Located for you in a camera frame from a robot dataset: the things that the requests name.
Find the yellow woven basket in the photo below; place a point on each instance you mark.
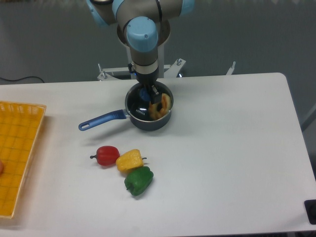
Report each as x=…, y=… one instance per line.
x=20, y=125

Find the glazed ring donut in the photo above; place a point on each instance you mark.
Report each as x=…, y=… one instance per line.
x=159, y=110

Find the dark pot blue handle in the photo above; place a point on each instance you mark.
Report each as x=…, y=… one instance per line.
x=123, y=114

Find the red bell pepper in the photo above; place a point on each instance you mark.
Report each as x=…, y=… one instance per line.
x=106, y=155

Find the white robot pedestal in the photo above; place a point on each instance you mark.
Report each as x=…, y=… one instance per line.
x=163, y=29

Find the black table corner device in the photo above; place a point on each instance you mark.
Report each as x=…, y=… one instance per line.
x=310, y=206

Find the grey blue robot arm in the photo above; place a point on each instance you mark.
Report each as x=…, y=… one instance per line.
x=139, y=23

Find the yellow bell pepper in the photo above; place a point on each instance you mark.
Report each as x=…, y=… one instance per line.
x=129, y=161

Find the glass pot lid blue knob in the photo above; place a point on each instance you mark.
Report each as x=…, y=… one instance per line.
x=137, y=101

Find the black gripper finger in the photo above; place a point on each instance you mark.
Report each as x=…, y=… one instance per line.
x=154, y=95

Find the white pedestal base frame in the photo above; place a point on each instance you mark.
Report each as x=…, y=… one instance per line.
x=170, y=71

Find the green bell pepper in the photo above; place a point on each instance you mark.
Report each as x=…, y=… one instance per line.
x=138, y=180

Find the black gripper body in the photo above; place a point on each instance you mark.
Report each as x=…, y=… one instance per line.
x=146, y=75

